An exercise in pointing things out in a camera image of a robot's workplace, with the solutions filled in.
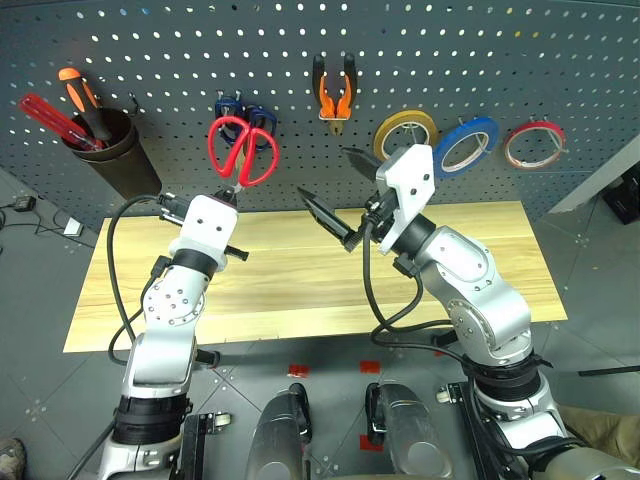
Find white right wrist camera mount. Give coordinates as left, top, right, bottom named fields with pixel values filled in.
left=375, top=144, right=436, bottom=257

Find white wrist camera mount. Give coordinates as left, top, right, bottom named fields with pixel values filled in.
left=375, top=144, right=436, bottom=257
left=168, top=194, right=239, bottom=267

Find brown cylindrical tool cup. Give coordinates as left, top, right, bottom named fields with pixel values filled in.
left=61, top=107, right=163, bottom=201

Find orange black pliers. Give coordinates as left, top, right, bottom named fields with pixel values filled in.
left=312, top=51, right=357, bottom=137

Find red transparent handle screwdriver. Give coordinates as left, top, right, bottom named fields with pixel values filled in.
left=18, top=92, right=107, bottom=152

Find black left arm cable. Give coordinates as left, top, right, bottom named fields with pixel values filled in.
left=106, top=193, right=174, bottom=367

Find grey perforated pegboard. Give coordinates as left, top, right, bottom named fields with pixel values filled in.
left=0, top=0, right=640, bottom=234

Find orange black handle screwdriver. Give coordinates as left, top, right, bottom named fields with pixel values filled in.
left=57, top=66, right=114, bottom=143

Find tan fabric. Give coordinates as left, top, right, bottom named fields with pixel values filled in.
left=558, top=403, right=640, bottom=470

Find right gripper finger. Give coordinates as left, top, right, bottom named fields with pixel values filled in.
left=296, top=186, right=362, bottom=253
left=341, top=146, right=385, bottom=183

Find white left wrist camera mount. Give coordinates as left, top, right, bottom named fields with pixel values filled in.
left=168, top=194, right=239, bottom=267

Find red tape roll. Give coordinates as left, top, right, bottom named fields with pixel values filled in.
left=503, top=120, right=568, bottom=172

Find red handled scissors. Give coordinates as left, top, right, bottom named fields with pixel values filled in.
left=207, top=115, right=282, bottom=195

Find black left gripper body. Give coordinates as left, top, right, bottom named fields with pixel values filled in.
left=158, top=191, right=193, bottom=225

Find blue handled scissors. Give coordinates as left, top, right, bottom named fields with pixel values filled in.
left=214, top=96, right=278, bottom=152

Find metal tape hook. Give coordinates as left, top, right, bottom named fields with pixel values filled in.
left=457, top=116, right=490, bottom=152
left=529, top=114, right=570, bottom=154

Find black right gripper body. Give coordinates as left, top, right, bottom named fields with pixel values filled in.
left=349, top=188, right=403, bottom=252

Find yellow tape roll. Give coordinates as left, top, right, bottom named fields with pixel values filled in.
left=372, top=109, right=440, bottom=163

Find grey camouflage shoe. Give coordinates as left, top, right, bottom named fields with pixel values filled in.
left=0, top=436, right=27, bottom=480

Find black box on floor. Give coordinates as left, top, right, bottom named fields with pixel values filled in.
left=601, top=173, right=640, bottom=226

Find black floor bar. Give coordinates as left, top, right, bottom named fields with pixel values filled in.
left=578, top=364, right=640, bottom=378

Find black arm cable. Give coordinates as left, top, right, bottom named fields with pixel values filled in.
left=106, top=193, right=174, bottom=367
left=361, top=219, right=474, bottom=364

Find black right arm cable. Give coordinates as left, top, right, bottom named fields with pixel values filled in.
left=361, top=219, right=474, bottom=364

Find blue tape roll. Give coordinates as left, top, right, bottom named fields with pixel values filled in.
left=432, top=116, right=500, bottom=182

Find dark rounded silver robot leg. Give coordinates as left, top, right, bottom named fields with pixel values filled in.
left=365, top=381, right=454, bottom=480
left=246, top=382, right=314, bottom=480

